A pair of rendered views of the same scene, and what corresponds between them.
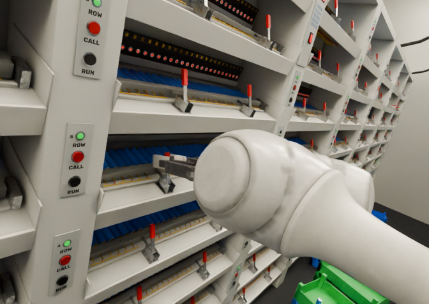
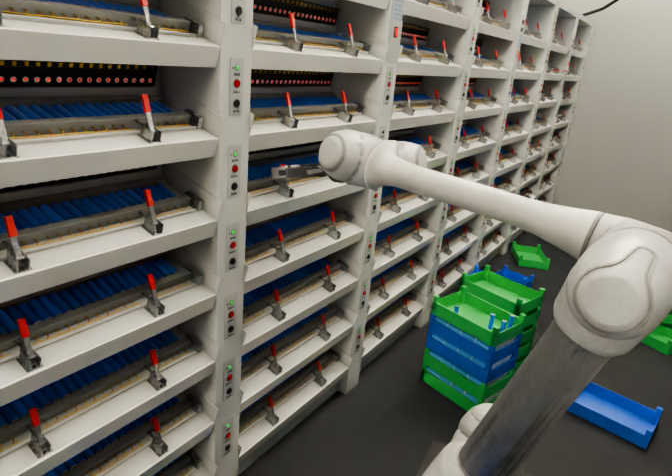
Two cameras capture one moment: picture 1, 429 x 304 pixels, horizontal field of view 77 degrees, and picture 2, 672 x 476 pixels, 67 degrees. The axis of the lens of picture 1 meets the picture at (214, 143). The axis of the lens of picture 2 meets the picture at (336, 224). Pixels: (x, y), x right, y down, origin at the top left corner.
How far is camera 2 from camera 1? 78 cm
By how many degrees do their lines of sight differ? 6
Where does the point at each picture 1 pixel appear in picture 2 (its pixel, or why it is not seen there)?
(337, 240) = (385, 170)
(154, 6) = (265, 56)
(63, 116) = (226, 142)
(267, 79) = (360, 80)
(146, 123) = (269, 140)
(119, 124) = (253, 144)
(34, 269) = (218, 249)
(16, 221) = (204, 217)
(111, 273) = (256, 268)
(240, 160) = (339, 143)
